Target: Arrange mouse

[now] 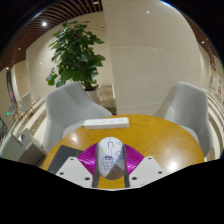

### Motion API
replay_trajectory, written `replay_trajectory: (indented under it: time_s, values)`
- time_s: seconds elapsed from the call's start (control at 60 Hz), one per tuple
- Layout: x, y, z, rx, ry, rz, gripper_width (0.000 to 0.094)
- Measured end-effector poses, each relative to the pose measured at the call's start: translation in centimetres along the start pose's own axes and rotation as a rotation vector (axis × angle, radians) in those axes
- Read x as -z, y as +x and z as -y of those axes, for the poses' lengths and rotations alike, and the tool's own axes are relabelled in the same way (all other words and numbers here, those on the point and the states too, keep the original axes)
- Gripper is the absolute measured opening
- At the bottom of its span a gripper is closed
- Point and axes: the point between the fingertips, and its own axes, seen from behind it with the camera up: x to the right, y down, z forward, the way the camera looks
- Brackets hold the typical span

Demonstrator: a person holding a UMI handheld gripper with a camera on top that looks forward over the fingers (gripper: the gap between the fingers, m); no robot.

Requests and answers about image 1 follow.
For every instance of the white cartoon-print computer mouse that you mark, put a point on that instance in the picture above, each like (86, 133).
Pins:
(110, 156)

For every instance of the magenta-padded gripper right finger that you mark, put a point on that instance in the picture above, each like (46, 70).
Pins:
(135, 161)

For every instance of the red and white wall poster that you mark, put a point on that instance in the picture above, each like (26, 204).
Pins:
(219, 86)

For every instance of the grey-green box-shaped chair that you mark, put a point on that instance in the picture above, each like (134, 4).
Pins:
(20, 150)

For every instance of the white plant pot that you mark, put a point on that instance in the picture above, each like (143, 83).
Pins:
(93, 95)

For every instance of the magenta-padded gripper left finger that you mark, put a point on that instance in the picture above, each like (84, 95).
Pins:
(85, 163)

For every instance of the grey shell chair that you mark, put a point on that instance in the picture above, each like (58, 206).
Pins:
(190, 106)
(70, 106)

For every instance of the small white chair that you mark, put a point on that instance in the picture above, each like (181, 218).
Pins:
(25, 103)

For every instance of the black mouse pad green lines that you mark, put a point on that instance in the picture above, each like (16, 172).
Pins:
(63, 156)

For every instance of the green leafy indoor plant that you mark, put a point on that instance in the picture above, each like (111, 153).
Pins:
(76, 53)

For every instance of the white power strip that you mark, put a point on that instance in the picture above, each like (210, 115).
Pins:
(106, 123)

